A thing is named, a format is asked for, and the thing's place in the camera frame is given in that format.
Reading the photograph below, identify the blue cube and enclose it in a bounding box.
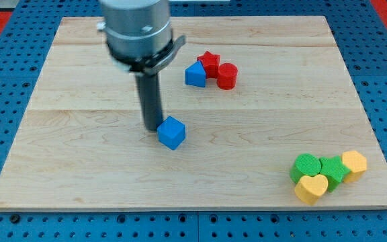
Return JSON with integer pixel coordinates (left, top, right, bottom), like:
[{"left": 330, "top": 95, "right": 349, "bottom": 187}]
[{"left": 157, "top": 116, "right": 185, "bottom": 150}]

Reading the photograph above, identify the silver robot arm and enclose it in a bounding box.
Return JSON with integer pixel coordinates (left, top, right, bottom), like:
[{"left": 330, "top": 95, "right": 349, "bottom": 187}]
[{"left": 99, "top": 0, "right": 186, "bottom": 75}]

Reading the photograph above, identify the blue pentagon block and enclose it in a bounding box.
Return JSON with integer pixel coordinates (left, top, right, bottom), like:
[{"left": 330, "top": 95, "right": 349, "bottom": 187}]
[{"left": 185, "top": 61, "right": 206, "bottom": 87}]

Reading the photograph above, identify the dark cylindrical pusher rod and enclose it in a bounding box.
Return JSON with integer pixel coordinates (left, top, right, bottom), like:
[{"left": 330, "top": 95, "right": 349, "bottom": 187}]
[{"left": 135, "top": 73, "right": 163, "bottom": 132}]

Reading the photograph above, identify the red cylinder block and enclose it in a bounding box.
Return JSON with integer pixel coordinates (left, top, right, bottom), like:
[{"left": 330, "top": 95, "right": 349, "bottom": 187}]
[{"left": 216, "top": 63, "right": 238, "bottom": 90}]

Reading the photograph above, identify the red star block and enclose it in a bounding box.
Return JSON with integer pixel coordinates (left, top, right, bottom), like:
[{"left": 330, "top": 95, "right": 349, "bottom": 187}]
[{"left": 197, "top": 51, "right": 220, "bottom": 79}]

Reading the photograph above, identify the wooden board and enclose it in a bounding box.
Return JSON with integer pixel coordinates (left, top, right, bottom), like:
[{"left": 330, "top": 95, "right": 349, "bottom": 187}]
[{"left": 0, "top": 16, "right": 387, "bottom": 212}]

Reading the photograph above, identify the green cylinder block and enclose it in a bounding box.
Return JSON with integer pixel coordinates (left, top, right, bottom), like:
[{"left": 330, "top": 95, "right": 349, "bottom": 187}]
[{"left": 290, "top": 153, "right": 322, "bottom": 184}]

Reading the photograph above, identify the yellow heart block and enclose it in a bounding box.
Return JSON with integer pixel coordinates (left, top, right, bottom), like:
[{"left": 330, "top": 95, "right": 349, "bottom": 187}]
[{"left": 294, "top": 174, "right": 329, "bottom": 206}]

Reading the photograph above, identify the green star block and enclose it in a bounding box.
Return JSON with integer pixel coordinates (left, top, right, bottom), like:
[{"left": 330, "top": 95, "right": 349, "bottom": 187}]
[{"left": 319, "top": 156, "right": 351, "bottom": 192}]

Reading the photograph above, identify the yellow hexagon block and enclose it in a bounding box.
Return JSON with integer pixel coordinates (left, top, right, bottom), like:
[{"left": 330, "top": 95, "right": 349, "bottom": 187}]
[{"left": 341, "top": 151, "right": 368, "bottom": 183}]

